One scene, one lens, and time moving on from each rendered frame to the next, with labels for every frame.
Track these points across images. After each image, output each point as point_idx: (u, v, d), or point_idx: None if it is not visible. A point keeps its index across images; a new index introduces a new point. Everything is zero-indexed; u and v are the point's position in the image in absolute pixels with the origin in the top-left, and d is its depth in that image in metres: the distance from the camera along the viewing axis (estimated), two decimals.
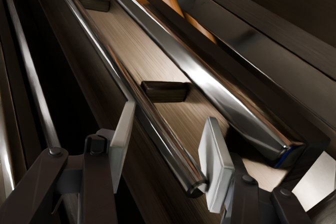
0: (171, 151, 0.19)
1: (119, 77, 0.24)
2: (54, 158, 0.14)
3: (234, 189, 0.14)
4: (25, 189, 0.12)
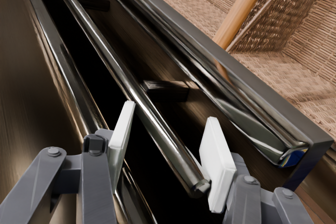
0: (173, 150, 0.18)
1: (120, 76, 0.24)
2: (52, 158, 0.14)
3: (235, 189, 0.14)
4: (23, 189, 0.12)
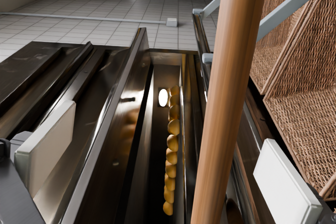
0: None
1: None
2: None
3: None
4: None
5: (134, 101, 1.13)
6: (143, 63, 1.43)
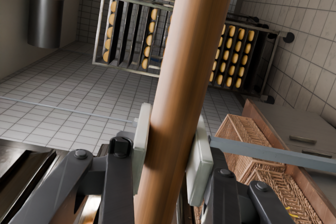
0: None
1: None
2: (79, 160, 0.14)
3: (213, 183, 0.15)
4: (49, 188, 0.12)
5: None
6: None
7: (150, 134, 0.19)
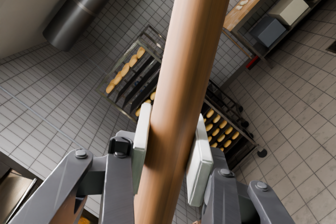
0: None
1: None
2: (79, 159, 0.14)
3: (213, 183, 0.15)
4: (49, 188, 0.12)
5: None
6: None
7: (150, 136, 0.19)
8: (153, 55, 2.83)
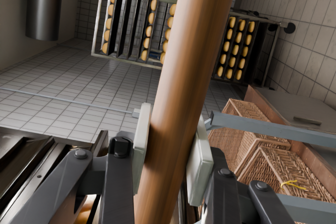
0: None
1: None
2: (79, 159, 0.14)
3: (213, 183, 0.15)
4: (49, 188, 0.12)
5: None
6: None
7: (155, 114, 0.19)
8: None
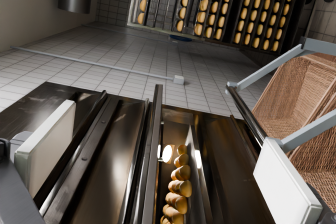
0: None
1: None
2: None
3: None
4: None
5: (160, 162, 1.14)
6: (163, 121, 1.47)
7: None
8: None
